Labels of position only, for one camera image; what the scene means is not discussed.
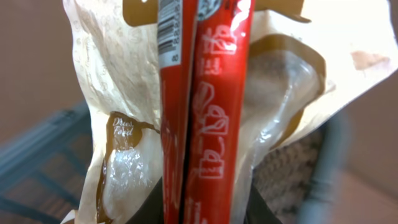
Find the beige snack bag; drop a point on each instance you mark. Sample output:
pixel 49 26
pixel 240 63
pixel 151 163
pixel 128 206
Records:
pixel 198 93

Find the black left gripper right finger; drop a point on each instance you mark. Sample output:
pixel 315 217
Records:
pixel 257 211

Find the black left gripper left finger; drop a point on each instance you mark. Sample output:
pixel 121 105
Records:
pixel 151 211

